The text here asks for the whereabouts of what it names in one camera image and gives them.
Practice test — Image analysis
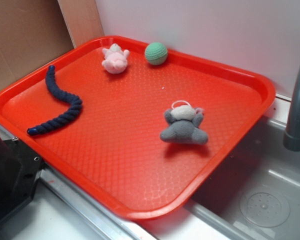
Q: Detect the green dimpled ball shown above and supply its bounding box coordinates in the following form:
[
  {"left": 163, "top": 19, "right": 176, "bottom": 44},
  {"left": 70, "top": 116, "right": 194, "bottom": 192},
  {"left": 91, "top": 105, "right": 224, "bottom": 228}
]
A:
[{"left": 144, "top": 42, "right": 168, "bottom": 66}]

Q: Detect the brown cardboard panel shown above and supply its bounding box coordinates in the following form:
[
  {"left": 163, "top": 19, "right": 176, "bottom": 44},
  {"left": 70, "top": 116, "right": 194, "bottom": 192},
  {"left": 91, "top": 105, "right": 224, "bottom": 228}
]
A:
[{"left": 0, "top": 0, "right": 73, "bottom": 91}]

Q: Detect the pink plush bunny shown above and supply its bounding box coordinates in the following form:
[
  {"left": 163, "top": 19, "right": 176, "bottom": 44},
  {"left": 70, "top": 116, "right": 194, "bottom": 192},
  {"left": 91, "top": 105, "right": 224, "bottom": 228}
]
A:
[{"left": 101, "top": 43, "right": 130, "bottom": 74}]

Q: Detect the red plastic tray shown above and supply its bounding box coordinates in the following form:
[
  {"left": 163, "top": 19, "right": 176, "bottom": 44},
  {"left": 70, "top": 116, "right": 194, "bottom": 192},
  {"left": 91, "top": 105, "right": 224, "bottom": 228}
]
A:
[{"left": 0, "top": 36, "right": 276, "bottom": 220}]

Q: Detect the grey toy sink basin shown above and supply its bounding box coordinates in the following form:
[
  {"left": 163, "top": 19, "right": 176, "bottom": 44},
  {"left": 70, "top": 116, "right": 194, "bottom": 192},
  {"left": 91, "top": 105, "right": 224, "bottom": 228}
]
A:
[{"left": 137, "top": 115, "right": 300, "bottom": 240}]

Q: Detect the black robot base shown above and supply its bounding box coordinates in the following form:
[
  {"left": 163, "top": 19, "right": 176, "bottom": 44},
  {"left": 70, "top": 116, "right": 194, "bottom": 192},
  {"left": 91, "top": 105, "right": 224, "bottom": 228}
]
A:
[{"left": 0, "top": 137, "right": 43, "bottom": 224}]

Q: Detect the dark blue rope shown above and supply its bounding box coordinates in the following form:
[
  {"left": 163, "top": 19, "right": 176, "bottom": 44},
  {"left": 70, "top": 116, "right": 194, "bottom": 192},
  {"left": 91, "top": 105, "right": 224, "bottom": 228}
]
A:
[{"left": 26, "top": 64, "right": 83, "bottom": 137}]

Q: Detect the grey plush elephant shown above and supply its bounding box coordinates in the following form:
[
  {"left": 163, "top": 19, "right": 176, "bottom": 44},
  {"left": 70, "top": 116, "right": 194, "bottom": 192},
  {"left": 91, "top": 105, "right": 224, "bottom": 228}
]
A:
[{"left": 159, "top": 100, "right": 209, "bottom": 145}]

